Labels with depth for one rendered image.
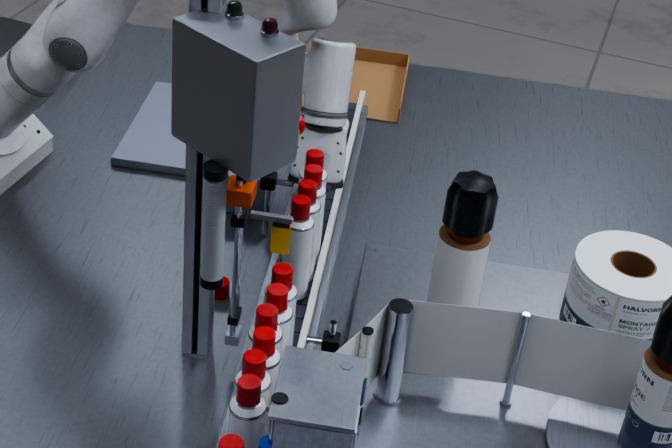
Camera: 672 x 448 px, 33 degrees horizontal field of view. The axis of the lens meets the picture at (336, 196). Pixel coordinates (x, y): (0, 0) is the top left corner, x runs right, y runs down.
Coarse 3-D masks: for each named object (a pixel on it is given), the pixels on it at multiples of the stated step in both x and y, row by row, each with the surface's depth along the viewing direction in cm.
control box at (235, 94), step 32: (192, 32) 153; (224, 32) 152; (256, 32) 153; (192, 64) 156; (224, 64) 151; (256, 64) 146; (288, 64) 151; (192, 96) 158; (224, 96) 153; (256, 96) 149; (288, 96) 154; (192, 128) 161; (224, 128) 156; (256, 128) 152; (288, 128) 157; (224, 160) 158; (256, 160) 155; (288, 160) 161
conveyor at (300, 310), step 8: (352, 104) 263; (352, 112) 260; (352, 120) 257; (328, 192) 231; (328, 200) 228; (328, 208) 226; (328, 216) 224; (320, 248) 214; (296, 304) 200; (304, 304) 200; (296, 312) 198; (304, 312) 198; (296, 320) 196; (296, 328) 194; (296, 336) 192; (296, 344) 191
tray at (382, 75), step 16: (368, 48) 291; (368, 64) 291; (384, 64) 292; (400, 64) 292; (352, 80) 283; (368, 80) 284; (384, 80) 285; (400, 80) 285; (352, 96) 276; (368, 96) 277; (384, 96) 277; (400, 96) 278; (368, 112) 270; (384, 112) 271; (400, 112) 272
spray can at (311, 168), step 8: (312, 168) 199; (320, 168) 199; (304, 176) 200; (312, 176) 198; (320, 176) 199; (320, 184) 200; (320, 192) 200; (320, 200) 201; (320, 216) 203; (320, 224) 204; (320, 232) 206; (320, 240) 207
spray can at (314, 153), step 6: (312, 150) 204; (318, 150) 205; (306, 156) 203; (312, 156) 203; (318, 156) 203; (306, 162) 204; (312, 162) 203; (318, 162) 203; (300, 174) 205; (324, 174) 206; (300, 180) 206; (324, 180) 205; (324, 186) 206
